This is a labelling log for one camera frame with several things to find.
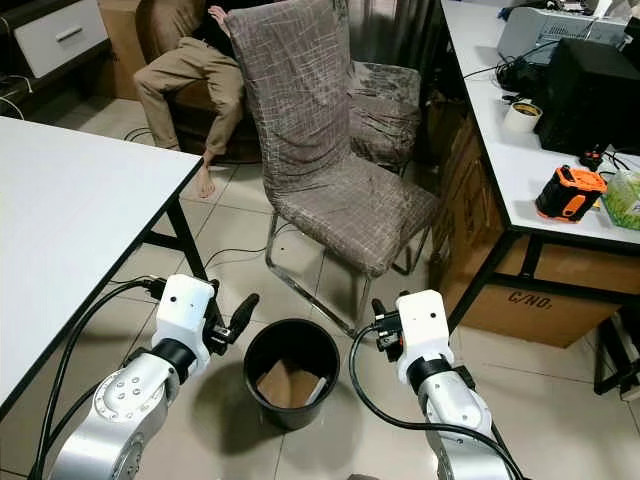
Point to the brown cardboard piece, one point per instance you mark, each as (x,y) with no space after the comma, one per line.
(290,385)

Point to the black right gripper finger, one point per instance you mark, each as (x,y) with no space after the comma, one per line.
(378,309)

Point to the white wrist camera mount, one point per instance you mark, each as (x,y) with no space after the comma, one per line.
(185,315)
(423,325)

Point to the brown armchair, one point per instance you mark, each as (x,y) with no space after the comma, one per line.
(160,20)

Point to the person in khaki trousers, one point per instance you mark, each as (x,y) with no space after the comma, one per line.
(180,70)

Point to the large brown cardboard box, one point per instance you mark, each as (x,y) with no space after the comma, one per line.
(465,210)

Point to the grey patterned fabric chair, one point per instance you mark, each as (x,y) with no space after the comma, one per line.
(385,110)

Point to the green tissue pack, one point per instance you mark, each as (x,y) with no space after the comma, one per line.
(622,200)

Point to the chair with brown checked cover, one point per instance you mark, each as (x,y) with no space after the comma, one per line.
(320,190)

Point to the short white drawer front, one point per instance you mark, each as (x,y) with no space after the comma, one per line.
(50,50)

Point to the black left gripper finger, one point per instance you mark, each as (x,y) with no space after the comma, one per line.
(243,312)

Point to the white tape roll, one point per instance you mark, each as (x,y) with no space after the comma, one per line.
(520,122)

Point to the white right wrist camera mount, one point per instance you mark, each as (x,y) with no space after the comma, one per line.
(423,325)

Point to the orange and black tool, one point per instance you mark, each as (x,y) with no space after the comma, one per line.
(572,192)

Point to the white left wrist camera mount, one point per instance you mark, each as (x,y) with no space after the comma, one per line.
(185,315)

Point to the black computer case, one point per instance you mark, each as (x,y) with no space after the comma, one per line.
(595,95)

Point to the red and black connector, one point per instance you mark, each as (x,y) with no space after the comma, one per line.
(596,158)

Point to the grey printer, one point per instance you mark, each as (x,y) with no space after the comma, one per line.
(550,30)

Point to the black round rubbish bin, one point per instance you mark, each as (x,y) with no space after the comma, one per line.
(292,415)

